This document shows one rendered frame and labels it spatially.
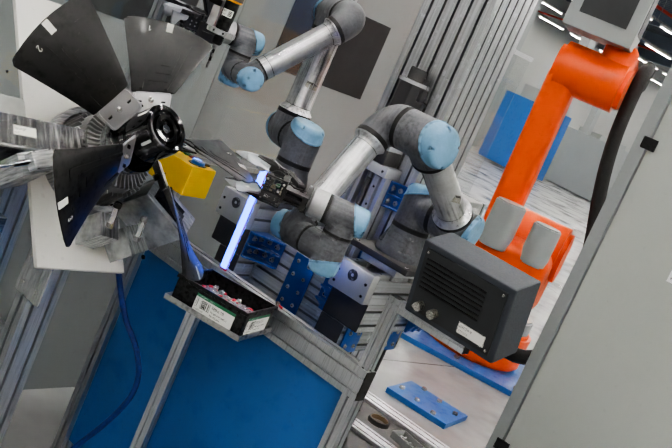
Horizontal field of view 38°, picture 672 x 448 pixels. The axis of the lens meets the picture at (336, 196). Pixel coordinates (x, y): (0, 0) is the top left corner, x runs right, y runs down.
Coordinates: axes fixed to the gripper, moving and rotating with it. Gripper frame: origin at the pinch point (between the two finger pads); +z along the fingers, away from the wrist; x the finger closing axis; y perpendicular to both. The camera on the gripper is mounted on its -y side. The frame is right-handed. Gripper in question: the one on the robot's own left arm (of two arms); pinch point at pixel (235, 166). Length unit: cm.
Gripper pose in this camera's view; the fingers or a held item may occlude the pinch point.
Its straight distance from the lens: 240.5
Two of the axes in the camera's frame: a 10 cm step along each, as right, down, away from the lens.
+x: -3.9, 8.8, 2.6
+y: -0.8, 2.5, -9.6
